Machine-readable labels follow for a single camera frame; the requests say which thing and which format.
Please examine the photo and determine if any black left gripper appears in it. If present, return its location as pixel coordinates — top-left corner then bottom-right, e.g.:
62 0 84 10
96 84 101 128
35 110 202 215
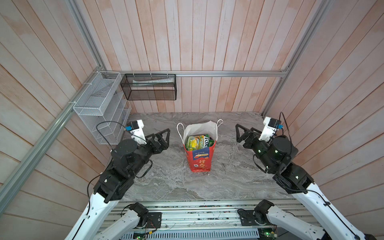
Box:
127 128 171 176

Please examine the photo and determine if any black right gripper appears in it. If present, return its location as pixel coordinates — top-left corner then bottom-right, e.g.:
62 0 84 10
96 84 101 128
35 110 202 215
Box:
236 123 275 173

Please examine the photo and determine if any red paper bag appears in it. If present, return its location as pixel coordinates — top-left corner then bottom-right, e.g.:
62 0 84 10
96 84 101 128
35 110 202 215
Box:
177 119 224 173

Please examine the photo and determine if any green candy bag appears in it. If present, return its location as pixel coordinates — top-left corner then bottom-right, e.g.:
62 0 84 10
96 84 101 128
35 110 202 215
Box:
186 135 215 151

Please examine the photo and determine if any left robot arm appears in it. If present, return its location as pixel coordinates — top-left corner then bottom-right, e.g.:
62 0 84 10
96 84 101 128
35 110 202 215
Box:
66 129 171 240

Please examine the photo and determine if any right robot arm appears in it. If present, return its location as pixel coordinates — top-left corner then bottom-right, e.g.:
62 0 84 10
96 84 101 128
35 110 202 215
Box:
236 124 375 240

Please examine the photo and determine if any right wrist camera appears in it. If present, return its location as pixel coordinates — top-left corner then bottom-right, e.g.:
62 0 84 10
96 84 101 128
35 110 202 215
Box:
259 117 283 142

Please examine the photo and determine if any black wire mesh basket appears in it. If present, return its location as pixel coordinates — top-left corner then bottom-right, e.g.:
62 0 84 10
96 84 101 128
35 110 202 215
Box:
120 73 177 101

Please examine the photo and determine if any white wire mesh shelf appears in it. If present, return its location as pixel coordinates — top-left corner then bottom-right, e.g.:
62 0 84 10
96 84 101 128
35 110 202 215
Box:
74 71 132 146

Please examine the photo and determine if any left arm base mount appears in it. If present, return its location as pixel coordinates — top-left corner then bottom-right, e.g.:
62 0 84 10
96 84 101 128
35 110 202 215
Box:
120 202 162 230

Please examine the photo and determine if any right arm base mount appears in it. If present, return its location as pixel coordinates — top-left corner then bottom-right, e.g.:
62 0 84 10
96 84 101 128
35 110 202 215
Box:
237 200 282 227

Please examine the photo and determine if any aluminium frame rail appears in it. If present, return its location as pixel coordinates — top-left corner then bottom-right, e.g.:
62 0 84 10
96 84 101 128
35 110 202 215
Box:
1 1 325 214

